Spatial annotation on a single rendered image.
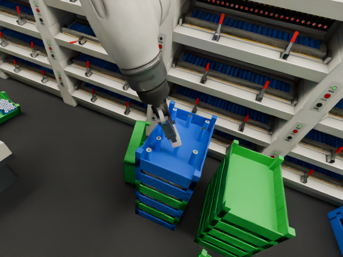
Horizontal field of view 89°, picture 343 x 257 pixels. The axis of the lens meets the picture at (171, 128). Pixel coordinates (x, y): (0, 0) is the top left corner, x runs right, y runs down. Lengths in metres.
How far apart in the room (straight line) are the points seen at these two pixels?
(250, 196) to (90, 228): 0.69
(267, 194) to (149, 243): 0.53
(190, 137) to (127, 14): 0.50
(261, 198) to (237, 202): 0.10
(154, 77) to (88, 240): 0.76
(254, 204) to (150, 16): 0.64
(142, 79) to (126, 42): 0.07
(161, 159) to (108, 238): 0.46
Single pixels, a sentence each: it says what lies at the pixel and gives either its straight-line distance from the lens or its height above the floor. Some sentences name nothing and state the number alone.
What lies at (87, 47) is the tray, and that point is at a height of 0.49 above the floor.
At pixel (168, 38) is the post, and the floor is 0.65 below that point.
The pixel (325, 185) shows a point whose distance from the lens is 1.33.
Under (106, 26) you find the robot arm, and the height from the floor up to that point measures 0.81.
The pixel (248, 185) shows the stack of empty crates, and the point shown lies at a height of 0.32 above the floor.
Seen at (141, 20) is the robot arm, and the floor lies 0.82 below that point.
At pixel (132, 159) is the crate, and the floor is 0.20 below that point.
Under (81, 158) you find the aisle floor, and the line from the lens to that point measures 1.15.
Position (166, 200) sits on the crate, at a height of 0.26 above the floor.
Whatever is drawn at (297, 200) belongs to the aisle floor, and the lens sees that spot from 1.32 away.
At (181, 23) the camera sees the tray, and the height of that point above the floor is 0.71.
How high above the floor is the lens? 0.89
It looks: 43 degrees down
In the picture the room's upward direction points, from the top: 11 degrees clockwise
